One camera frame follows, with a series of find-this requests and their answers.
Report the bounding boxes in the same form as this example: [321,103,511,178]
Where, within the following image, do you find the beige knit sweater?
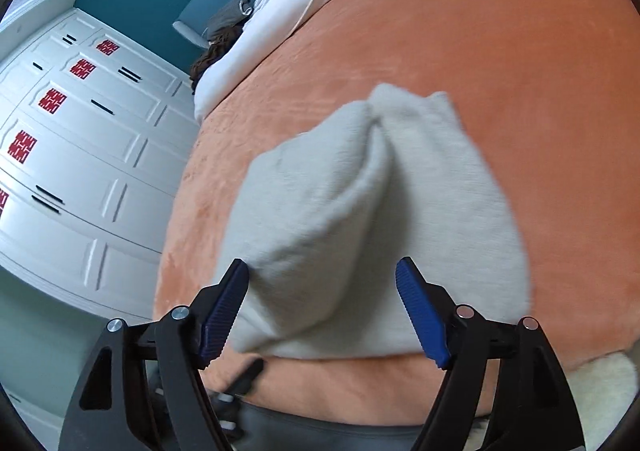
[218,84,530,359]

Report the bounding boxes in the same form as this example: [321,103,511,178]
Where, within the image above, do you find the cream fluffy blanket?
[567,351,638,451]

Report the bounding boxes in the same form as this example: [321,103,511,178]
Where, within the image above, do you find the white wardrobe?
[1,9,198,324]

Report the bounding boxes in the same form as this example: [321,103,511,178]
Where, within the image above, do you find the dark brown fuzzy pillow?
[190,24,244,94]

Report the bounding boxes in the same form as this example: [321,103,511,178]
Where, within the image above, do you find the orange plush bed cover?
[154,0,639,426]

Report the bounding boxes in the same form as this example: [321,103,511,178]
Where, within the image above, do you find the grey garment on bed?
[205,0,253,42]

